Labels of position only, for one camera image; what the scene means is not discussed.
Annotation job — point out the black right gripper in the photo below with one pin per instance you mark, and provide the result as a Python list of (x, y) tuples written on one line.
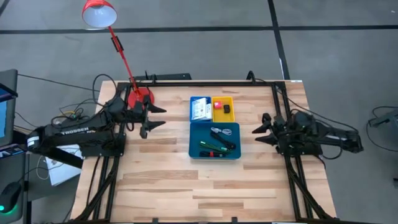
[(284, 138)]

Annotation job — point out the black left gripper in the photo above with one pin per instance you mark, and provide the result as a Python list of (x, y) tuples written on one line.
[(142, 116)]

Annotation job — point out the white instruction cards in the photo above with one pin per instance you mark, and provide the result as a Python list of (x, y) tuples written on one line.
[(199, 109)]

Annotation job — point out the small black adapter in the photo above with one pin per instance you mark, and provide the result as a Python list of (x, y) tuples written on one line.
[(227, 109)]

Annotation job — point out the white box with text print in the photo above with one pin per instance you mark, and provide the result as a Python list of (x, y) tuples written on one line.
[(208, 112)]

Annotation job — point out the small pink block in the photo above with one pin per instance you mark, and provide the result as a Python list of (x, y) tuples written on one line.
[(217, 105)]

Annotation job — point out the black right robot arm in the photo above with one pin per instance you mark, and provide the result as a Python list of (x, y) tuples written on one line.
[(326, 133)]

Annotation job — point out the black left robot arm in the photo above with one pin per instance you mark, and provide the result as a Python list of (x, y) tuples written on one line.
[(74, 133)]

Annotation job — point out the small blue plastic bin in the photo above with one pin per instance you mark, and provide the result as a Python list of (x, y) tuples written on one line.
[(191, 109)]

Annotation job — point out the large teal plastic bin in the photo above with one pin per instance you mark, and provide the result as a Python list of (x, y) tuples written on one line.
[(199, 133)]

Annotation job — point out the small yellow plastic bin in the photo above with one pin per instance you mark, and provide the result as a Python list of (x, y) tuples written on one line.
[(224, 117)]

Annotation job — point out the black power strip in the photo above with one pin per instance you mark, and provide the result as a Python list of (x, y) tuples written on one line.
[(168, 76)]

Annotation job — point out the white cardboard box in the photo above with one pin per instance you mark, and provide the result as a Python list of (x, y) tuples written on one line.
[(62, 171)]

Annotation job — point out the red desk lamp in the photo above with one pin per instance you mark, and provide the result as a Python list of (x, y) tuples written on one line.
[(99, 14)]

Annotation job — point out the computer monitor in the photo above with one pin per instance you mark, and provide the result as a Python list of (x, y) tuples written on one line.
[(6, 109)]

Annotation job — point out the black computer mouse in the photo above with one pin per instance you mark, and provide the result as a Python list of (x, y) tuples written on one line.
[(10, 196)]

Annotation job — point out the black metal table frame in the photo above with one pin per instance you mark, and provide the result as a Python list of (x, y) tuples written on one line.
[(202, 84)]

